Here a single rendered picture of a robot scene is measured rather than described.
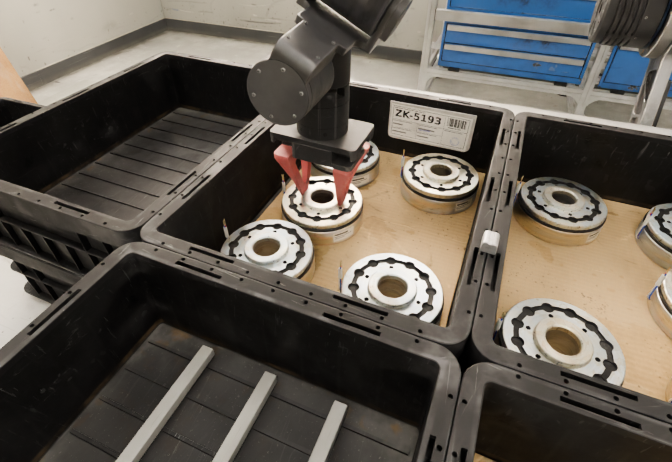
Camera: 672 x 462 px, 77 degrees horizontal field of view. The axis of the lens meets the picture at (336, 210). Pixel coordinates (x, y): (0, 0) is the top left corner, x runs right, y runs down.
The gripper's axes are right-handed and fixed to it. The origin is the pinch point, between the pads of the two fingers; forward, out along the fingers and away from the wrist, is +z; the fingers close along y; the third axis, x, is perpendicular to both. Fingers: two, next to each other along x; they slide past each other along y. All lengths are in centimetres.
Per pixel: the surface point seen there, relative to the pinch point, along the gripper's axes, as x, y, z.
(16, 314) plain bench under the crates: -22.3, -37.2, 17.8
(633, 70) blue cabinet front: 198, 72, 43
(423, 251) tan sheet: -1.0, 13.7, 3.8
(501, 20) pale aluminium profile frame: 192, 8, 27
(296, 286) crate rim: -19.0, 6.4, -6.0
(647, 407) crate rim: -19.1, 30.8, -6.5
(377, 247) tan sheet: -2.5, 8.4, 3.9
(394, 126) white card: 18.6, 3.6, -0.8
